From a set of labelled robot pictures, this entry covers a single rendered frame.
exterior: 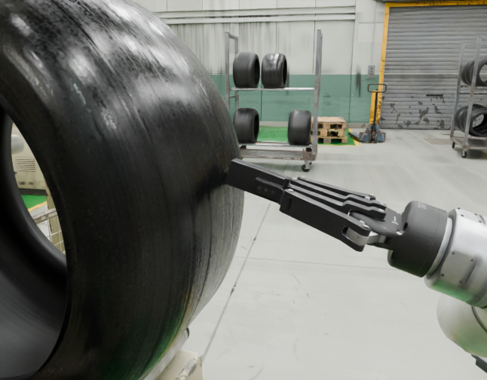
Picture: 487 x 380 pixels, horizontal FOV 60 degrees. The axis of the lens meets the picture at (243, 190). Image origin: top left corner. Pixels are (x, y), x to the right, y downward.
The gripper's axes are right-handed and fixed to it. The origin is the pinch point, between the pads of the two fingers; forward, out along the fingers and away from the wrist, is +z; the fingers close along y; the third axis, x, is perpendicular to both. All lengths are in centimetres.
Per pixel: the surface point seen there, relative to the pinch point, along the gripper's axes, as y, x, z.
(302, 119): -538, 71, 87
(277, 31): -1093, -49, 312
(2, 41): 17.2, -9.6, 19.9
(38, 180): -315, 194, 321
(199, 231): 8.6, 4.4, 2.3
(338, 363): -131, 116, -32
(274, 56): -543, 0, 151
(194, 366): -7.7, 36.6, 3.4
